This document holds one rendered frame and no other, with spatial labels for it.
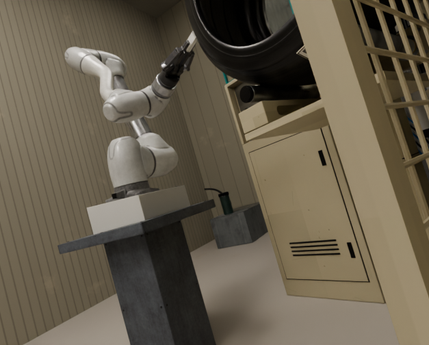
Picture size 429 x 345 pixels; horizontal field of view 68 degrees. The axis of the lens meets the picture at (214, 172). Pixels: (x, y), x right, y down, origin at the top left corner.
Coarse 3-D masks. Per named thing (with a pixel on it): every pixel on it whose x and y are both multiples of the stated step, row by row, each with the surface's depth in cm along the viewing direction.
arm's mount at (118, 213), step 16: (160, 192) 132; (176, 192) 141; (96, 208) 134; (112, 208) 129; (128, 208) 124; (144, 208) 122; (160, 208) 130; (176, 208) 138; (96, 224) 134; (112, 224) 130; (128, 224) 125
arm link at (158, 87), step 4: (156, 80) 125; (160, 80) 125; (152, 84) 128; (156, 84) 125; (160, 84) 124; (152, 88) 128; (156, 88) 126; (160, 88) 125; (164, 88) 125; (168, 88) 125; (172, 88) 127; (156, 92) 127; (160, 92) 126; (164, 92) 126; (168, 92) 127; (172, 92) 129; (160, 96) 128; (164, 96) 128; (168, 96) 129
